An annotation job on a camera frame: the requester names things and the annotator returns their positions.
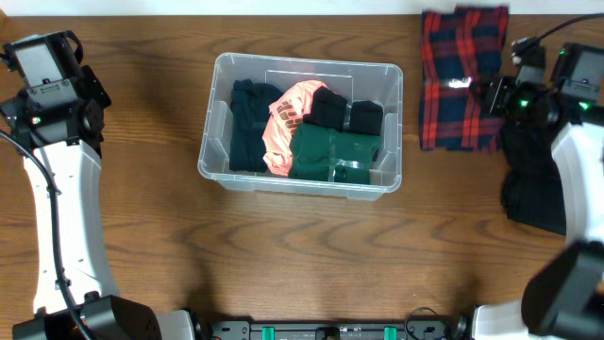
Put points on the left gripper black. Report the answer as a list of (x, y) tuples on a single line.
[(88, 89)]

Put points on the black cloth bundle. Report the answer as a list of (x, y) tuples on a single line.
[(330, 110)]

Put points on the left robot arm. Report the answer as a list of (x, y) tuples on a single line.
[(55, 122)]

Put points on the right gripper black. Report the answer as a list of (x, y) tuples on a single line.
[(497, 99)]

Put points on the red plaid cloth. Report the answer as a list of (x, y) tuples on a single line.
[(459, 48)]

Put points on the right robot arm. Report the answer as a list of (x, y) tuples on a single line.
[(553, 140)]

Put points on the dark navy cloth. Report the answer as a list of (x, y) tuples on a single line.
[(250, 107)]

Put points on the large black cloth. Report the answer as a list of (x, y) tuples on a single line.
[(532, 191)]

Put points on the clear plastic storage container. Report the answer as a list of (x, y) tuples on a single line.
[(381, 83)]

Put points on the green cloth bundle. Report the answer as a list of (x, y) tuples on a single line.
[(326, 154)]

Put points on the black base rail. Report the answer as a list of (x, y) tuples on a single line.
[(184, 324)]

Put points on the pink t-shirt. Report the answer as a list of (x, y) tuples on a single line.
[(286, 114)]

